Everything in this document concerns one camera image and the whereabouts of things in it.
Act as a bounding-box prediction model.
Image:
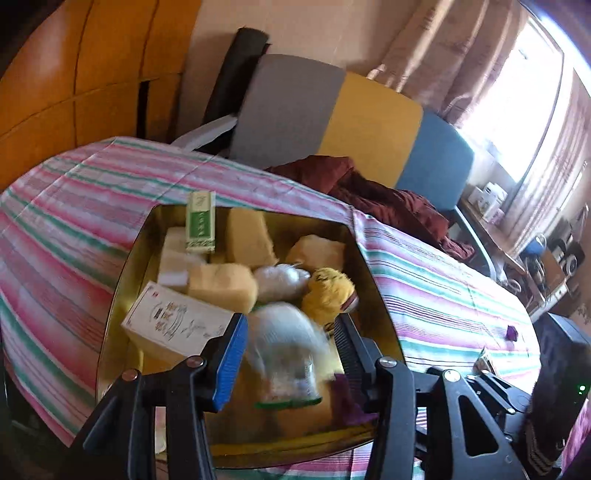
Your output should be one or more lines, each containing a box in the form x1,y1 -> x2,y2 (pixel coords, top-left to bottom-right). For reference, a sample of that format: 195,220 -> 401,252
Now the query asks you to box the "orange wooden wardrobe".
0,0 -> 204,190

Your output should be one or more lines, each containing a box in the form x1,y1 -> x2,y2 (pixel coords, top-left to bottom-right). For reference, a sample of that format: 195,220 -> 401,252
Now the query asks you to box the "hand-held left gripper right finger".
333,314 -> 527,480

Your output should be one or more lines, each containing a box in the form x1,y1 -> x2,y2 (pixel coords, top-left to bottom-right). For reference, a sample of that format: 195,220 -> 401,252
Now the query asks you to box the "white foam block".
158,226 -> 208,292

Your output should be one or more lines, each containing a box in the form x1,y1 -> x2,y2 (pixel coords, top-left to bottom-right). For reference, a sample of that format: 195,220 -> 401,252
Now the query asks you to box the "patterned curtain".
367,0 -> 530,128
508,69 -> 591,241

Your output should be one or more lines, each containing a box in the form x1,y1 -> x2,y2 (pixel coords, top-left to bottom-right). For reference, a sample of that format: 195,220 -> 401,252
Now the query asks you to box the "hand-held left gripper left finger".
69,313 -> 250,480

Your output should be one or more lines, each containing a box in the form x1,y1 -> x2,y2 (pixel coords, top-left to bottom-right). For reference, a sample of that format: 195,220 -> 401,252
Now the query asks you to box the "white plastic bag roll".
253,262 -> 311,302

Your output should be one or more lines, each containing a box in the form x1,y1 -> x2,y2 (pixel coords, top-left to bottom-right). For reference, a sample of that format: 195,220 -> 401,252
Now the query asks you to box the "gold metal tin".
95,203 -> 407,469

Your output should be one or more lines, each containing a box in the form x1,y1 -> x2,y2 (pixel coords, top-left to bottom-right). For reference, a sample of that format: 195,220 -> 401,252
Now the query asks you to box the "large white printed box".
121,282 -> 235,365

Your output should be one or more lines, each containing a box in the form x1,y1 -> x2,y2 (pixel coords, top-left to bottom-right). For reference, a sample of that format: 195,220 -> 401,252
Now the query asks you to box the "grey yellow blue chair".
173,53 -> 497,278

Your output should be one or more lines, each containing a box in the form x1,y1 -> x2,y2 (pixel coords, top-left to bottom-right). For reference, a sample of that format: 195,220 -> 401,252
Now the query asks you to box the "black rolled mat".
203,28 -> 271,126

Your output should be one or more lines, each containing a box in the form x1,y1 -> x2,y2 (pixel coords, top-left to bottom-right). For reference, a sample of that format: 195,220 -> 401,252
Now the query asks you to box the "dark red blanket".
265,155 -> 476,262

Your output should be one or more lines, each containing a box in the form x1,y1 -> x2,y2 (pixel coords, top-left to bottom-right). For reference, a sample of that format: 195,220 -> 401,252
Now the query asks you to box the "striped bed sheet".
0,136 -> 541,480

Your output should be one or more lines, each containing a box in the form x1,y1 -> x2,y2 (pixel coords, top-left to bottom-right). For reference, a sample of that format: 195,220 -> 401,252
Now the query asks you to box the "purple cloth piece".
330,373 -> 379,428

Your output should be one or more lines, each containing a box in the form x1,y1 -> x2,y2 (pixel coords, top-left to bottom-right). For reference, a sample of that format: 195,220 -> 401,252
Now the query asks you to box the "yellow knitted toy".
301,268 -> 359,326

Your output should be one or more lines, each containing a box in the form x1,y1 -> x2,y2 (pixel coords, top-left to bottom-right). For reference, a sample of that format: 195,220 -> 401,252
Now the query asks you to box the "small green white box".
185,191 -> 218,254

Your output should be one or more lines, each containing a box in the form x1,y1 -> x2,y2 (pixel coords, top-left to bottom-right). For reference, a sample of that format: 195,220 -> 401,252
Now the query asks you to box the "white box on desk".
468,182 -> 507,209

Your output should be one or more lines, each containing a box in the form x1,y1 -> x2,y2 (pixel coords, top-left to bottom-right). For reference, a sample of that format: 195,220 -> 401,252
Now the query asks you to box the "yellow sponge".
187,262 -> 258,313
225,208 -> 278,267
284,234 -> 347,274

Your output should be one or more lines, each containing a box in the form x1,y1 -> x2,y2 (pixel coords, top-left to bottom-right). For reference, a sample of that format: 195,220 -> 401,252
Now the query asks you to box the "window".
462,9 -> 567,185

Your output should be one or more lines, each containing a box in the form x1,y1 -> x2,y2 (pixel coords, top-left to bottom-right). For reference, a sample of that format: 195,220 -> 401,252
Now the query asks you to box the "wooden desk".
457,198 -> 546,319

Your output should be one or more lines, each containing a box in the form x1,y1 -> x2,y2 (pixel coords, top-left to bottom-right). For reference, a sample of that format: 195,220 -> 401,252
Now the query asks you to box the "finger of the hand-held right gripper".
466,371 -> 533,417

